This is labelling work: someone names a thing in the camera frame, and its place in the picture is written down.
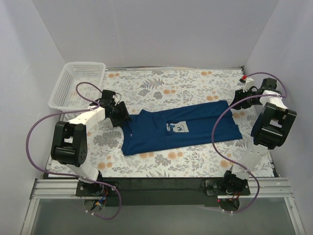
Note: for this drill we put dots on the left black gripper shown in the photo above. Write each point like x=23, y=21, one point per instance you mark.
x=122, y=113

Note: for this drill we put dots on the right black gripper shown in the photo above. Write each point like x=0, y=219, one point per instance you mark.
x=241, y=99

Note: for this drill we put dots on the blue printed t shirt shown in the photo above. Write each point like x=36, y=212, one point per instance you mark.
x=178, y=127

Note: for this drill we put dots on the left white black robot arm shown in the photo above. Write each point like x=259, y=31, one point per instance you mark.
x=69, y=145

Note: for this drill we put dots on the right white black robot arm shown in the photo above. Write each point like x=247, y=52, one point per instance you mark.
x=269, y=131

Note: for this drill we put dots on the floral patterned table mat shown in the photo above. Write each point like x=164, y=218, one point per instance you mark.
x=157, y=90

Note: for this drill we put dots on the white plastic mesh basket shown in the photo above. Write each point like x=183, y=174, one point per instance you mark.
x=75, y=79

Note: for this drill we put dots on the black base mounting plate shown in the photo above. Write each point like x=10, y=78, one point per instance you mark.
x=157, y=191

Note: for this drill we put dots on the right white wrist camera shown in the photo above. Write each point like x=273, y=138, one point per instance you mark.
x=248, y=83

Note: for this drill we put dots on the aluminium frame rail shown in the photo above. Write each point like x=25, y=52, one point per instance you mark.
x=66, y=188

